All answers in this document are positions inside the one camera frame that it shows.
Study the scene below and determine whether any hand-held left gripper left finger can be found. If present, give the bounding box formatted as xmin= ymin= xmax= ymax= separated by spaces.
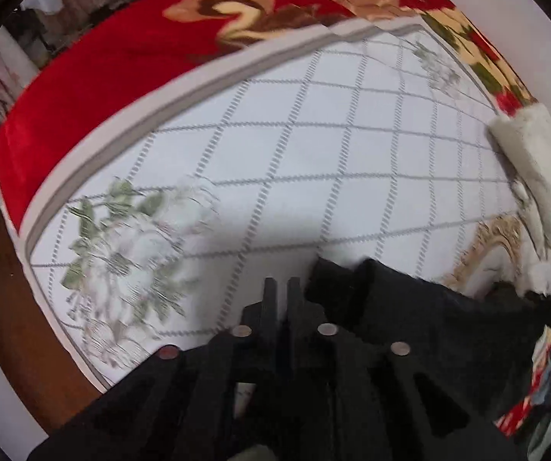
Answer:
xmin=28 ymin=276 xmax=282 ymax=461

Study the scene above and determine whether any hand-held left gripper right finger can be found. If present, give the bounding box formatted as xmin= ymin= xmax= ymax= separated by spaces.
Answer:
xmin=282 ymin=276 xmax=530 ymax=461

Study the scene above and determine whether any black leather jacket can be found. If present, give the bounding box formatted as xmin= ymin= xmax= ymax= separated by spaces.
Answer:
xmin=304 ymin=257 xmax=551 ymax=423

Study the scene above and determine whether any white diamond pattern mat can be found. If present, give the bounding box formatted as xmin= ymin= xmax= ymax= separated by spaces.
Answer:
xmin=18 ymin=22 xmax=526 ymax=391

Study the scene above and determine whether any white fluffy folded garment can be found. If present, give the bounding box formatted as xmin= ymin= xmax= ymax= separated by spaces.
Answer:
xmin=489 ymin=103 xmax=551 ymax=294

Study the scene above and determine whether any red floral blanket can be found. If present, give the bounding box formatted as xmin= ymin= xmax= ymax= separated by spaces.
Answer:
xmin=0 ymin=0 xmax=551 ymax=438

